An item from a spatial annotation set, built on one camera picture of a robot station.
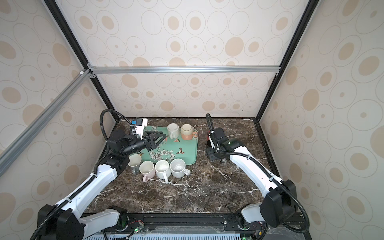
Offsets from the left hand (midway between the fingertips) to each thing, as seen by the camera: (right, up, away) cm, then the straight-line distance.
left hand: (166, 135), depth 68 cm
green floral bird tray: (-4, -10, +32) cm, 34 cm away
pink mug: (-15, -21, +20) cm, 33 cm away
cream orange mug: (+8, +1, +33) cm, 34 cm away
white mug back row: (-2, +3, +35) cm, 35 cm away
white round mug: (-5, -20, +16) cm, 26 cm away
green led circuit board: (-13, -44, +4) cm, 46 cm away
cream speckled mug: (+2, -21, +24) cm, 32 cm away
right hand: (+24, -10, +15) cm, 30 cm away
